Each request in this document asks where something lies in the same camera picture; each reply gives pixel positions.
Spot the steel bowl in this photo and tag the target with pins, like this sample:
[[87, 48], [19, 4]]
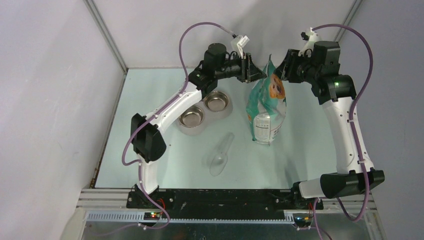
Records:
[[216, 101], [192, 117]]

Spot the controller board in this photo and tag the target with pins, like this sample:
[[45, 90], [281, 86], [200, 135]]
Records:
[[152, 216], [302, 223]]

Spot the left controller board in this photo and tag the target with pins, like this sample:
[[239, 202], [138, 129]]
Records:
[[152, 216]]

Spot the left steel bowl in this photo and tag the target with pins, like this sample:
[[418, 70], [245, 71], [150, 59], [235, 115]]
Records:
[[192, 117]]

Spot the clear plastic scoop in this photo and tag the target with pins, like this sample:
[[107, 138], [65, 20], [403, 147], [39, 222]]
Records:
[[220, 157]]

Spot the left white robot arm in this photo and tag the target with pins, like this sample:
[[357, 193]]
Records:
[[146, 130]]

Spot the right controller board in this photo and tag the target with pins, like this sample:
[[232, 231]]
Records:
[[302, 223]]

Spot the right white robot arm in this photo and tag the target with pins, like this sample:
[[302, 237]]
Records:
[[355, 173]]

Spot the teal pet food bag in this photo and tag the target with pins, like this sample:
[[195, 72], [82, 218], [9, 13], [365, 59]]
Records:
[[266, 106]]

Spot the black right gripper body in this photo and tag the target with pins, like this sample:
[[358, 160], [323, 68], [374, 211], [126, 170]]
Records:
[[296, 66]]

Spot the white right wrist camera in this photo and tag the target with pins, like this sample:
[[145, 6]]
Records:
[[311, 37]]

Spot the right steel bowl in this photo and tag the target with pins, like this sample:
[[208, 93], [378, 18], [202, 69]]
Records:
[[216, 101]]

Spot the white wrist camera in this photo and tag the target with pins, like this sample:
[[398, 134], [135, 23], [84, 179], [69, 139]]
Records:
[[238, 43], [311, 37]]

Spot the aluminium frame rail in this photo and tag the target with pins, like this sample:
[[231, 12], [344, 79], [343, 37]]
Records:
[[110, 204]]

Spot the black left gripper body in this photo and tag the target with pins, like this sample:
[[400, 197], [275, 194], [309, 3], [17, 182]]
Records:
[[241, 71]]

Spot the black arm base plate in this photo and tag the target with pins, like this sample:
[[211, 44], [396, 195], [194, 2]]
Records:
[[223, 204]]

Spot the grey double bowl stand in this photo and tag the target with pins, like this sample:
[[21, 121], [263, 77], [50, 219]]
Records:
[[209, 118]]

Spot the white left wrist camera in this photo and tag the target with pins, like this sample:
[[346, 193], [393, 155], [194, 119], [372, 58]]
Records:
[[238, 43]]

